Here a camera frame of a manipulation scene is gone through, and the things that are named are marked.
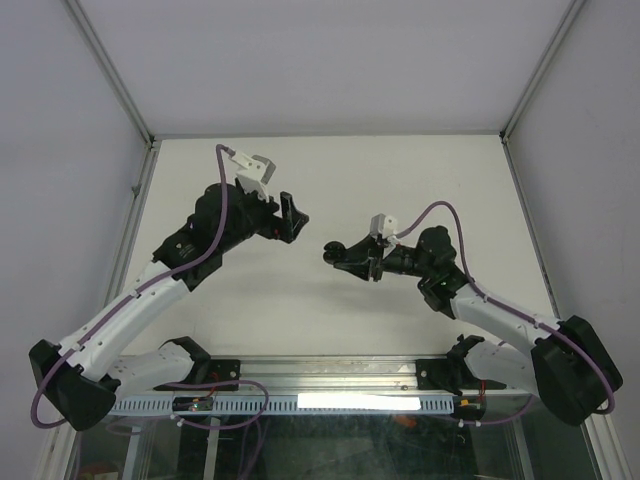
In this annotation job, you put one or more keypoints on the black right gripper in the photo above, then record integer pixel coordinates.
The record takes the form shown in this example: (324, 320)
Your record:
(364, 258)

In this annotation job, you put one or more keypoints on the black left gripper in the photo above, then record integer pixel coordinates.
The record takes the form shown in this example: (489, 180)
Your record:
(284, 228)

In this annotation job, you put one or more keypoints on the black charging case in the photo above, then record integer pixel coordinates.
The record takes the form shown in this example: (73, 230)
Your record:
(334, 252)

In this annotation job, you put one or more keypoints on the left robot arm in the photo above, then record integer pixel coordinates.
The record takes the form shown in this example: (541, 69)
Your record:
(84, 375)

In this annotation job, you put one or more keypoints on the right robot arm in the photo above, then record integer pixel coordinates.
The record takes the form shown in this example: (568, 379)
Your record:
(563, 363)

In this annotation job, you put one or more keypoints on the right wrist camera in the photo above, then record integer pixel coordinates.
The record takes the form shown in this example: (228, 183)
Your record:
(383, 229)

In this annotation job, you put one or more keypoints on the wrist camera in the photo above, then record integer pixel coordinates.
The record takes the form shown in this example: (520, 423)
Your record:
(383, 229)
(253, 173)

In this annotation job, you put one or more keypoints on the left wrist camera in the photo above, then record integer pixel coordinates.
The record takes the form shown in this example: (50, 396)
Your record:
(253, 173)

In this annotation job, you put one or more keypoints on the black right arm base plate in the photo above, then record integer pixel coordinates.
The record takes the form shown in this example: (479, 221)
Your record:
(454, 377)

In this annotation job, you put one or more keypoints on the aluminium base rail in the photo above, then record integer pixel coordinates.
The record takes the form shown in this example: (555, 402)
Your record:
(284, 375)

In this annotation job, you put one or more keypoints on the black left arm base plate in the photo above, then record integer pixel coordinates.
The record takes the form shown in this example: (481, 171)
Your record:
(222, 375)

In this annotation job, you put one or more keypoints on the grey slotted cable duct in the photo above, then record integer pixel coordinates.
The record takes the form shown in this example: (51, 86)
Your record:
(300, 404)

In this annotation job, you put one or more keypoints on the aluminium frame post left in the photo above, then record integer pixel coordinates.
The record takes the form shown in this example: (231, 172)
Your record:
(91, 38)

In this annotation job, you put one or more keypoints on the aluminium frame post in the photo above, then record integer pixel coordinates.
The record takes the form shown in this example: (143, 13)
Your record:
(542, 66)
(91, 38)

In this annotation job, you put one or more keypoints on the aluminium frame post right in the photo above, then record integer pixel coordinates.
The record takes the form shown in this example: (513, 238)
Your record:
(542, 66)

